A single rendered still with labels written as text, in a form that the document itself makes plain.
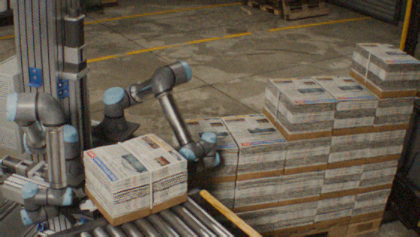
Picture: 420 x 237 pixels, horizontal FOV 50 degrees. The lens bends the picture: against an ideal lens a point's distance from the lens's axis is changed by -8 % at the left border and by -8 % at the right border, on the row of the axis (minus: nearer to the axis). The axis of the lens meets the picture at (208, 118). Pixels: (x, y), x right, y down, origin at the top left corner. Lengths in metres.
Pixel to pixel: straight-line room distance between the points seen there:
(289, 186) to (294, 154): 0.21
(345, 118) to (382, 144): 0.40
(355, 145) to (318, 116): 0.37
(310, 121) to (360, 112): 0.34
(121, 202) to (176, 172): 0.28
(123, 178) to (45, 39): 0.82
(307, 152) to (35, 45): 1.62
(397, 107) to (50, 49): 2.04
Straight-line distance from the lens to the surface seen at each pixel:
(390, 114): 3.06
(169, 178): 2.12
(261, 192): 2.88
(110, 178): 1.99
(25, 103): 1.96
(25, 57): 2.51
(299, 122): 2.74
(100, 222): 2.14
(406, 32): 3.59
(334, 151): 2.97
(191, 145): 2.37
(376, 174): 3.27
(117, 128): 2.77
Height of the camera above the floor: 2.13
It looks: 26 degrees down
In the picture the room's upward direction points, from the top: 4 degrees clockwise
